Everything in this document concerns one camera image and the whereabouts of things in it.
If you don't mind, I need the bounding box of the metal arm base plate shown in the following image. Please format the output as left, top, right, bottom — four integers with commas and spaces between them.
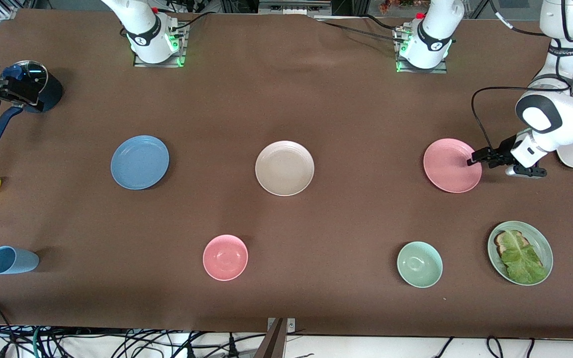
133, 22, 188, 68
395, 25, 449, 74

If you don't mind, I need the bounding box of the brown table cloth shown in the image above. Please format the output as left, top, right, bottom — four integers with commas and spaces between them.
0, 7, 573, 340

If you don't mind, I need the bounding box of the wide pink bowl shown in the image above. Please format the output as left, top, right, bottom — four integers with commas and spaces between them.
423, 138, 483, 193

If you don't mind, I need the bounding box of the brown post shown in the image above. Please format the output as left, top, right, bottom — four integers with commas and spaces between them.
254, 318, 288, 358

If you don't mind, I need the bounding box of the glass pot lid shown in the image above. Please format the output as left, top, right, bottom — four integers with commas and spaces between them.
0, 60, 49, 97

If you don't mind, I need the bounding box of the green lettuce leaf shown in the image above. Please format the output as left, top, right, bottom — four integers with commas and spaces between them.
500, 230, 548, 285

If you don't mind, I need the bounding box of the dark blue pot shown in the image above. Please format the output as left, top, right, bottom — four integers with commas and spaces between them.
0, 61, 64, 148

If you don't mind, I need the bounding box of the wide blue bowl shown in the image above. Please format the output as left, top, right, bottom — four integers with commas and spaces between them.
110, 135, 170, 190

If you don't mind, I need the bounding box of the small pink bowl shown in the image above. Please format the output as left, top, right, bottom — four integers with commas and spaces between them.
202, 234, 249, 281

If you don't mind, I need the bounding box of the green plate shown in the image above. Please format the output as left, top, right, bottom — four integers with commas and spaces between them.
487, 221, 554, 286

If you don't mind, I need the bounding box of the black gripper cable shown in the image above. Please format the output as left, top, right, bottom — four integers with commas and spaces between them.
471, 86, 573, 150

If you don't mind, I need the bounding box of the toast slice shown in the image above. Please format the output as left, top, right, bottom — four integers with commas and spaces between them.
494, 230, 543, 269

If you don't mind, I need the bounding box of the silver metal device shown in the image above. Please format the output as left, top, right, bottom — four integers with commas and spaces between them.
258, 0, 333, 16

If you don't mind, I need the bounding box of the metal bracket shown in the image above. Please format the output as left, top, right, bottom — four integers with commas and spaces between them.
267, 318, 296, 333

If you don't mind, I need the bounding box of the wide beige bowl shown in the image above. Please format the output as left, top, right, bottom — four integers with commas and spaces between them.
255, 141, 315, 197

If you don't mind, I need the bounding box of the blue cup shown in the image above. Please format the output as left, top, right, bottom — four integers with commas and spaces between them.
0, 246, 40, 275

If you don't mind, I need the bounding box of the small green bowl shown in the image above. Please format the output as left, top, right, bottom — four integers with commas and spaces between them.
397, 241, 444, 288

